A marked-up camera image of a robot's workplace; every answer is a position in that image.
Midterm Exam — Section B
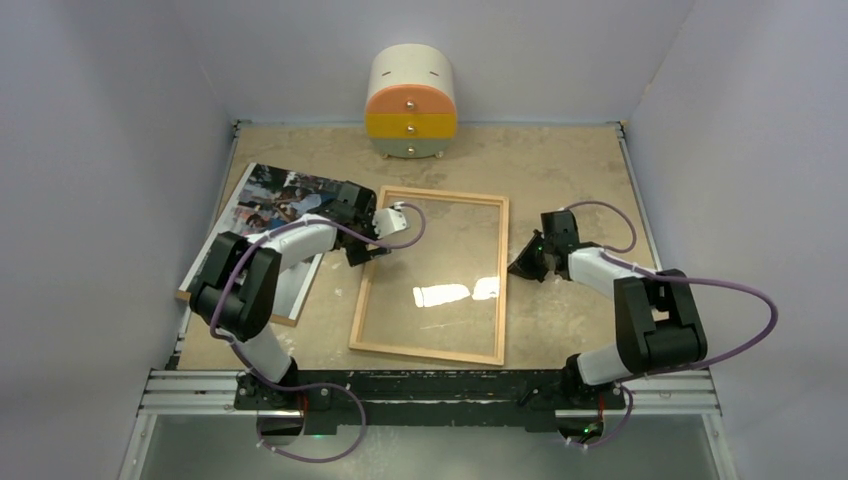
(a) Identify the wooden picture frame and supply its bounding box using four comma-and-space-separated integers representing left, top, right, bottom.
348, 185, 511, 368

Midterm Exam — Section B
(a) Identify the printed photo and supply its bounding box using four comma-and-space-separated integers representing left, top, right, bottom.
176, 163, 342, 327

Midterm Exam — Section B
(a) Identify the clear acrylic frame pane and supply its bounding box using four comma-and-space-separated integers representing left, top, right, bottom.
358, 193, 503, 358

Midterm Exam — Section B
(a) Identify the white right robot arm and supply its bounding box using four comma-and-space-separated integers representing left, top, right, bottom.
508, 210, 708, 407

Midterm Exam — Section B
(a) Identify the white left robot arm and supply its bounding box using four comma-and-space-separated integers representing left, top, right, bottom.
189, 182, 390, 409

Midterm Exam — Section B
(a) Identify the round three-drawer mini cabinet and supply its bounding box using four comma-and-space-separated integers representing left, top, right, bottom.
364, 43, 458, 159

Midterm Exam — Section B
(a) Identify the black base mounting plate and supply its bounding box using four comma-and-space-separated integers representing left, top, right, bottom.
234, 369, 626, 435

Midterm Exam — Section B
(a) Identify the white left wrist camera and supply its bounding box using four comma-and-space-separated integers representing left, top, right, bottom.
371, 206, 409, 239

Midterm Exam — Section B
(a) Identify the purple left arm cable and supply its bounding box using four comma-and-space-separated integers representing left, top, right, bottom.
209, 202, 428, 464

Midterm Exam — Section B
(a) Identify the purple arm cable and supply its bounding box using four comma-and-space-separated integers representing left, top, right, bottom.
209, 202, 428, 464
559, 200, 780, 458

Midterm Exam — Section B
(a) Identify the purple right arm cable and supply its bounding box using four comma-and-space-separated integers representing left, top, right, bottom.
559, 200, 780, 458

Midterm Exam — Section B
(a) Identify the aluminium extrusion rail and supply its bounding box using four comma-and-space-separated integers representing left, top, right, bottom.
140, 370, 722, 415

